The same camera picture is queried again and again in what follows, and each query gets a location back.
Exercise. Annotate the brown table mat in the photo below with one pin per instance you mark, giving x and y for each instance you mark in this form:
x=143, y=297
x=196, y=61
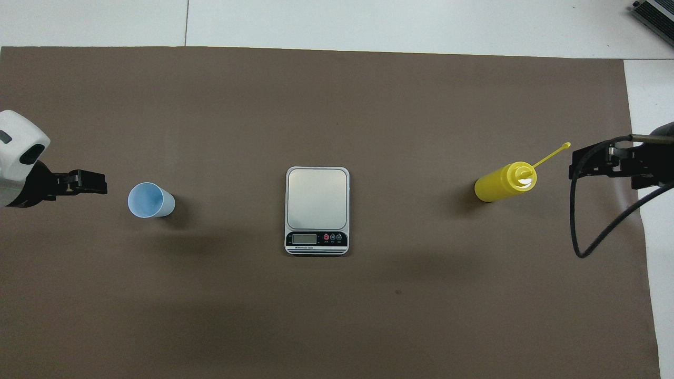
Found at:
x=337, y=316

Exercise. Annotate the silver digital kitchen scale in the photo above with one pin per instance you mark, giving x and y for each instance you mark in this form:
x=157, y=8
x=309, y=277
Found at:
x=317, y=197

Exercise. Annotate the light blue plastic cup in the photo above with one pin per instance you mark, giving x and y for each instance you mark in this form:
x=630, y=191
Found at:
x=147, y=202

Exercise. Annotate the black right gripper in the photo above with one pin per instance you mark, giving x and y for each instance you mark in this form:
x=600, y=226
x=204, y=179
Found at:
x=664, y=158

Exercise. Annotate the yellow squeeze bottle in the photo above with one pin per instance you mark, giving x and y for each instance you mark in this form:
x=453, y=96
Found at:
x=497, y=185

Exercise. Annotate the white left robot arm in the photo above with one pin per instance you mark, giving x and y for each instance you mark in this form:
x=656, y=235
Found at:
x=21, y=131

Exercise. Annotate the grey ribbed metal device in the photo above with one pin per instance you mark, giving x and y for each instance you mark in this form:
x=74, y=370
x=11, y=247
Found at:
x=658, y=13

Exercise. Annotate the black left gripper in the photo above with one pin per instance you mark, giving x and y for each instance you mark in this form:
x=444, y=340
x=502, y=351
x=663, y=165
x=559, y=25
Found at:
x=39, y=181

